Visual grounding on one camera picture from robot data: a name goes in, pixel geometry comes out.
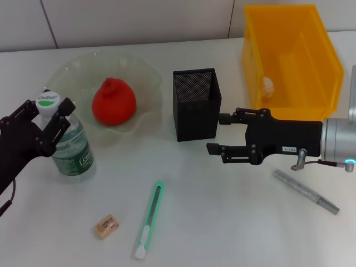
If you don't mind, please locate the clear water bottle green label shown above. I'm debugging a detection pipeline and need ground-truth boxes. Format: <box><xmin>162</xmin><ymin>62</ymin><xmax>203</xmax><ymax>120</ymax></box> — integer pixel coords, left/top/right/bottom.
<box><xmin>35</xmin><ymin>90</ymin><xmax>96</xmax><ymax>179</ymax></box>

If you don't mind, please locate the red-orange knitted orange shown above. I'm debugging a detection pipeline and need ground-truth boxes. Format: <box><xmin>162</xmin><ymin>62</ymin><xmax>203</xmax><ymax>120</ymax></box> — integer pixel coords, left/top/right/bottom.
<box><xmin>92</xmin><ymin>77</ymin><xmax>137</xmax><ymax>126</ymax></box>

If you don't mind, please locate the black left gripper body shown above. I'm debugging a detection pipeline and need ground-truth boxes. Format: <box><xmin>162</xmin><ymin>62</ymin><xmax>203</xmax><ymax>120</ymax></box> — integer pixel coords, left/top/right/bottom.
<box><xmin>0</xmin><ymin>116</ymin><xmax>56</xmax><ymax>195</ymax></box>

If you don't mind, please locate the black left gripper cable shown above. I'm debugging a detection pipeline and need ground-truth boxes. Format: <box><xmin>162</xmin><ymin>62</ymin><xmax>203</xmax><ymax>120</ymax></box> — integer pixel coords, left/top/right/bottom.
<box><xmin>0</xmin><ymin>179</ymin><xmax>17</xmax><ymax>217</ymax></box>

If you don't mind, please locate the grey glitter pen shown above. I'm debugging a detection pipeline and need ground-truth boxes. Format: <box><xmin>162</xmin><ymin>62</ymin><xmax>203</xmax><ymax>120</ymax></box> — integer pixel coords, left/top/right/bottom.
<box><xmin>273</xmin><ymin>169</ymin><xmax>340</xmax><ymax>216</ymax></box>

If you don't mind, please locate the right gripper cable with plug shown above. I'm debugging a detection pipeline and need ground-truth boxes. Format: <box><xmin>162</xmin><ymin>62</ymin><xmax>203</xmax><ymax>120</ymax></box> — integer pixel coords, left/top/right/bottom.
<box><xmin>291</xmin><ymin>149</ymin><xmax>356</xmax><ymax>174</ymax></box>

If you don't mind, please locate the white paper ball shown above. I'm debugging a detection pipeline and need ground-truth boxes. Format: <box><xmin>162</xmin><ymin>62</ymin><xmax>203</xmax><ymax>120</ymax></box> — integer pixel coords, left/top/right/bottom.
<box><xmin>262</xmin><ymin>77</ymin><xmax>276</xmax><ymax>99</ymax></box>

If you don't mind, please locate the tan eraser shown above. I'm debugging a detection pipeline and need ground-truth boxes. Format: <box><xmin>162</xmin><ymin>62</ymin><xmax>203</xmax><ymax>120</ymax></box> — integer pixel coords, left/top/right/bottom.
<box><xmin>91</xmin><ymin>214</ymin><xmax>121</xmax><ymax>240</ymax></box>

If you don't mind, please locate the green utility knife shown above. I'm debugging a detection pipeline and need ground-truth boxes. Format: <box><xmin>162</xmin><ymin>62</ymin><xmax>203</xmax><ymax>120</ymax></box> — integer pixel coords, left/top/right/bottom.
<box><xmin>131</xmin><ymin>180</ymin><xmax>165</xmax><ymax>261</ymax></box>

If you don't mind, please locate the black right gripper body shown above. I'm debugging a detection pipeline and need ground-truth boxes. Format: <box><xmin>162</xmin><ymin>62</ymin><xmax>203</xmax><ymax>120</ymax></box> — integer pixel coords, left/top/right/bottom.
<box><xmin>244</xmin><ymin>108</ymin><xmax>324</xmax><ymax>166</ymax></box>

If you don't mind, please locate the green glass fruit plate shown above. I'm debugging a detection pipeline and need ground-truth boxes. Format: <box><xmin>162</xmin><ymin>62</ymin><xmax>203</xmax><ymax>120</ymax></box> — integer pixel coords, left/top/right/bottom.
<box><xmin>44</xmin><ymin>51</ymin><xmax>164</xmax><ymax>145</ymax></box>

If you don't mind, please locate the black mesh pen holder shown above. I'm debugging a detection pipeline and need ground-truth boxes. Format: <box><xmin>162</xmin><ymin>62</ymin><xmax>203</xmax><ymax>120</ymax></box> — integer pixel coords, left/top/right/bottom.
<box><xmin>172</xmin><ymin>67</ymin><xmax>223</xmax><ymax>142</ymax></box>

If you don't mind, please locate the yellow plastic bin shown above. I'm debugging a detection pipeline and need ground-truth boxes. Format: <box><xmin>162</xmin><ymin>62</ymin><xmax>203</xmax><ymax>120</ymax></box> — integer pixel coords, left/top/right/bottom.
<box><xmin>240</xmin><ymin>4</ymin><xmax>345</xmax><ymax>123</ymax></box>

